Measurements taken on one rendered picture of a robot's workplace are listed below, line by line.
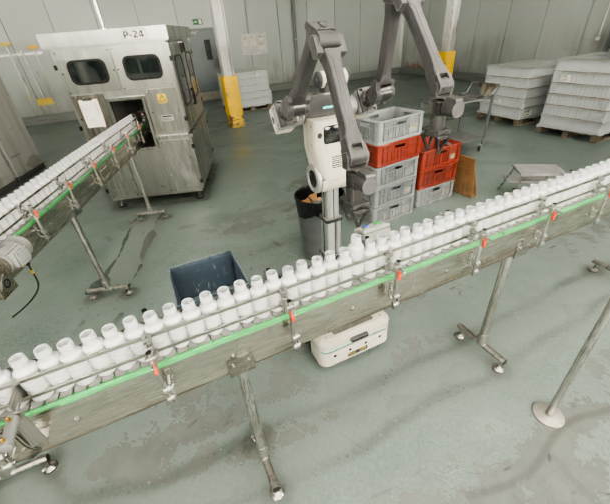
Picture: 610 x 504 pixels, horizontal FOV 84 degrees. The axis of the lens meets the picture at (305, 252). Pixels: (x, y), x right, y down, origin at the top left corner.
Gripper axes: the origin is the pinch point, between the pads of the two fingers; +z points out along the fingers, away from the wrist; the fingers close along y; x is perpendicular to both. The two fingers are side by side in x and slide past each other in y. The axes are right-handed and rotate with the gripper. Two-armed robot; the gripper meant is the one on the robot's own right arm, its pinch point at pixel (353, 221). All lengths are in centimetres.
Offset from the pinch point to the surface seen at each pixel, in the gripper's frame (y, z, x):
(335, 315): 7.3, 35.2, -12.8
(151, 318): 4, 10, -75
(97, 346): 4, 14, -91
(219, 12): -756, -110, 149
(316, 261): 4.1, 9.0, -18.1
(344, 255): 4.1, 10.5, -6.5
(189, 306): 4, 10, -63
